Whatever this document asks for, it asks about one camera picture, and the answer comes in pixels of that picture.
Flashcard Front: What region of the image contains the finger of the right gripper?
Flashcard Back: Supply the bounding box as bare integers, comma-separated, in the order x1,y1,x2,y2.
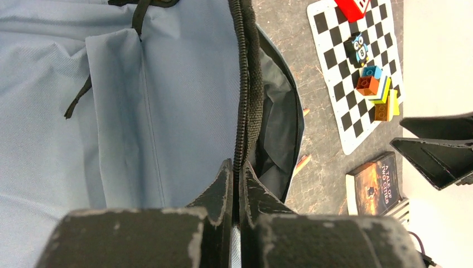
399,112,472,140
390,138,472,190

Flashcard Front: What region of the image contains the blue student backpack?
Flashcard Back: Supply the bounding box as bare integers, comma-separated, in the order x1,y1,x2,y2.
1,1,304,267

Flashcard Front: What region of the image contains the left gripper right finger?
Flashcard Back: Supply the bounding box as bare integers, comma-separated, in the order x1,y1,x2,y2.
239,161,294,267

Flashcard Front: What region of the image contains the checkered chess board mat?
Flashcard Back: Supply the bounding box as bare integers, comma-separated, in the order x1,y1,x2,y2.
306,1,406,155

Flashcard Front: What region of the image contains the orange pencil lower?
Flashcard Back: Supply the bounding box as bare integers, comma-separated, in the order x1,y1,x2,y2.
292,155,312,177

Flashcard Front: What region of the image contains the red calculator toy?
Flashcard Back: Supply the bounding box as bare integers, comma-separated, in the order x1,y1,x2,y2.
335,0,370,22

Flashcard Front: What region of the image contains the orange yellow block toy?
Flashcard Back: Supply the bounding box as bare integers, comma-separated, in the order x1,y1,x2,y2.
374,89,400,122

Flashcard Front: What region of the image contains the dark novel book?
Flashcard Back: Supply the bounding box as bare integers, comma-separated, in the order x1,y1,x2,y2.
346,151,402,216

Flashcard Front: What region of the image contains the colourful block stack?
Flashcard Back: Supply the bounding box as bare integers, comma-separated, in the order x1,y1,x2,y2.
355,65,391,104

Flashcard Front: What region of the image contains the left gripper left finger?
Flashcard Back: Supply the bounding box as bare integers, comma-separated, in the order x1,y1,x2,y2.
187,159,233,267

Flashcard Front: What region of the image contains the blue robot toy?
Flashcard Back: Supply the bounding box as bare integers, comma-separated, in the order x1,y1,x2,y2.
343,32,369,68

